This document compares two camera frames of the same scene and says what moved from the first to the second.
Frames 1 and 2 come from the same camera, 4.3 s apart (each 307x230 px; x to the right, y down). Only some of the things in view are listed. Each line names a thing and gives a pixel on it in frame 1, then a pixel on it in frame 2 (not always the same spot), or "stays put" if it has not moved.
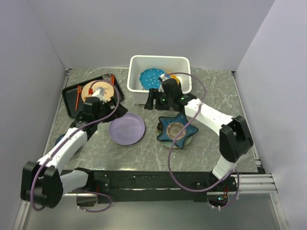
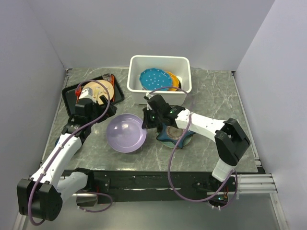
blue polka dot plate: (149, 78) stays put
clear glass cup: (107, 76) stays put
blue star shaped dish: (171, 126) stays put
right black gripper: (154, 94) → (147, 123)
